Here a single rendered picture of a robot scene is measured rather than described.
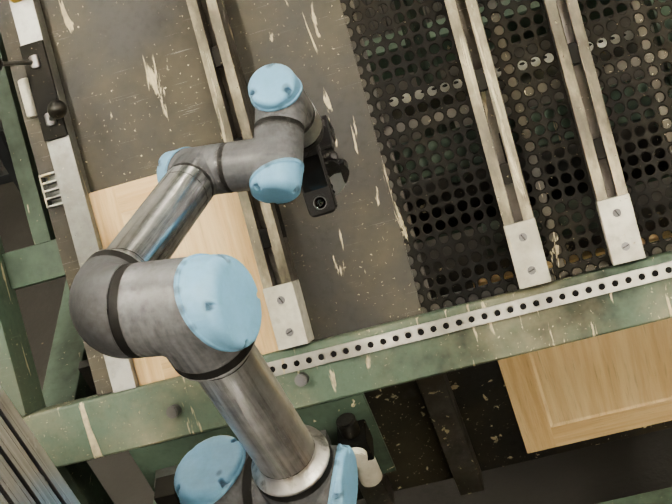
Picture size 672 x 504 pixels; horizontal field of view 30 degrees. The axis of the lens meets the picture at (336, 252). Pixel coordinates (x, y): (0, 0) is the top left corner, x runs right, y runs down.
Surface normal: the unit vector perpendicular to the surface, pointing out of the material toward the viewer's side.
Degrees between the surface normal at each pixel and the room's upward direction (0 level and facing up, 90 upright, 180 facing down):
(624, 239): 53
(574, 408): 90
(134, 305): 43
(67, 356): 0
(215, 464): 8
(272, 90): 28
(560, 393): 90
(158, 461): 90
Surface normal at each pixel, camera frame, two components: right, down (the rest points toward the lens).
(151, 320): -0.30, 0.26
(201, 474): -0.42, -0.72
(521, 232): -0.16, 0.05
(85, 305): -0.68, -0.12
